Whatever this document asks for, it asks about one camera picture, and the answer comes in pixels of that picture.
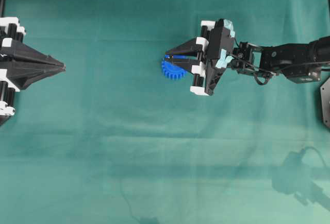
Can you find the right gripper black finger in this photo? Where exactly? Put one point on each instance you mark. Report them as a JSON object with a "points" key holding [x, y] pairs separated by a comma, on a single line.
{"points": [[194, 66], [189, 48]]}

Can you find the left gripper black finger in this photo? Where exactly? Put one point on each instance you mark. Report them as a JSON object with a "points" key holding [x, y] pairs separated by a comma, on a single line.
{"points": [[22, 52], [20, 76]]}

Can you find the blue plastic spur gear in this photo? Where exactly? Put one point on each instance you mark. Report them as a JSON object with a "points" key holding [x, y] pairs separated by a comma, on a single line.
{"points": [[172, 71]]}

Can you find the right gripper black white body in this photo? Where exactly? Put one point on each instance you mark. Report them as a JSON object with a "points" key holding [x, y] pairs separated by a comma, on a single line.
{"points": [[217, 41]]}

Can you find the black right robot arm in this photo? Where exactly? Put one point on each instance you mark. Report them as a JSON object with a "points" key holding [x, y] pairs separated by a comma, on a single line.
{"points": [[299, 63]]}

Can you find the green table cloth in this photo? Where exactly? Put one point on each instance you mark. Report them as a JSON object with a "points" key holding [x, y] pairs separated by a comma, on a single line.
{"points": [[112, 140]]}

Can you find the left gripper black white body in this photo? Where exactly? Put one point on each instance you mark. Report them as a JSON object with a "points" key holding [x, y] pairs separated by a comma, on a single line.
{"points": [[11, 29]]}

